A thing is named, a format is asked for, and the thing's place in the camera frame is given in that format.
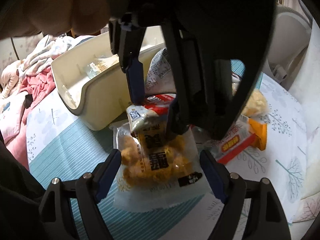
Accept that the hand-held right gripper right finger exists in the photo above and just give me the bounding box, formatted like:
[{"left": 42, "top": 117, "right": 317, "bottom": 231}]
[{"left": 199, "top": 149, "right": 292, "bottom": 240}]

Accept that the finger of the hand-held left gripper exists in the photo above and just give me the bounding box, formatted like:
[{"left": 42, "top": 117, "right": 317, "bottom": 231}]
[
  {"left": 109, "top": 12, "right": 147, "bottom": 104},
  {"left": 162, "top": 26, "right": 200, "bottom": 139}
]

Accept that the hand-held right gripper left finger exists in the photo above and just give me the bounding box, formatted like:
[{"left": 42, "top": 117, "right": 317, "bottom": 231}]
[{"left": 39, "top": 149, "right": 123, "bottom": 240}]

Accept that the red and white snack packet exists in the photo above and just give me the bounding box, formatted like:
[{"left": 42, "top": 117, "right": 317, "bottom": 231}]
[{"left": 126, "top": 94, "right": 178, "bottom": 140}]

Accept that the clear packet of yellow snacks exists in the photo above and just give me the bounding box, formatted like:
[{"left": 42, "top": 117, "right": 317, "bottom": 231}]
[{"left": 112, "top": 124, "right": 213, "bottom": 213}]

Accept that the cream plastic bin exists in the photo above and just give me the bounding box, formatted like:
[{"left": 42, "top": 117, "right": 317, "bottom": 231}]
[{"left": 51, "top": 26, "right": 168, "bottom": 131}]

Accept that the clear bag of pale snacks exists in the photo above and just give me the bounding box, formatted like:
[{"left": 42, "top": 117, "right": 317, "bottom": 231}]
[{"left": 231, "top": 82, "right": 270, "bottom": 118}]

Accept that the person's left hand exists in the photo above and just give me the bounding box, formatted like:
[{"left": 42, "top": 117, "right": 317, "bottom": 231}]
[{"left": 0, "top": 0, "right": 130, "bottom": 40}]

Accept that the white printed snack packet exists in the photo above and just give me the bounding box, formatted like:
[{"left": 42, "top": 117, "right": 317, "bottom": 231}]
[{"left": 144, "top": 48, "right": 177, "bottom": 97}]

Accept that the cream striped packet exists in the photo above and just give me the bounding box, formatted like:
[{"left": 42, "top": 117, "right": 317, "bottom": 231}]
[{"left": 96, "top": 56, "right": 120, "bottom": 72}]

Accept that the small clear packet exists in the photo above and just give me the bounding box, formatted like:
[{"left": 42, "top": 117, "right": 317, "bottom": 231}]
[{"left": 86, "top": 60, "right": 100, "bottom": 77}]

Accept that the orange-edged red snack packet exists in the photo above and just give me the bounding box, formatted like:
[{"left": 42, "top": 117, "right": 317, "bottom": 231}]
[{"left": 212, "top": 115, "right": 268, "bottom": 165}]

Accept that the white chair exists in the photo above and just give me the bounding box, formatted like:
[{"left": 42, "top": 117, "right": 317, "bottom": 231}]
[{"left": 266, "top": 5, "right": 313, "bottom": 90}]

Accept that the white floral blanket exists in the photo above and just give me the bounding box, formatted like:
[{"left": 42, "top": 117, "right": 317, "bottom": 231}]
[{"left": 16, "top": 34, "right": 92, "bottom": 77}]

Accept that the dark clothing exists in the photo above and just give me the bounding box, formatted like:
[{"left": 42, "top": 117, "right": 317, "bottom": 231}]
[{"left": 0, "top": 130, "right": 50, "bottom": 240}]

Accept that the pink blanket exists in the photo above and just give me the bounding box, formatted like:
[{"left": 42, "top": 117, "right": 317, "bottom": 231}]
[{"left": 0, "top": 72, "right": 59, "bottom": 173}]

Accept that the peach plush blanket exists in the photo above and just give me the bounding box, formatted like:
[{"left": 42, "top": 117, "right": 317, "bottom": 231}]
[{"left": 0, "top": 60, "right": 25, "bottom": 100}]

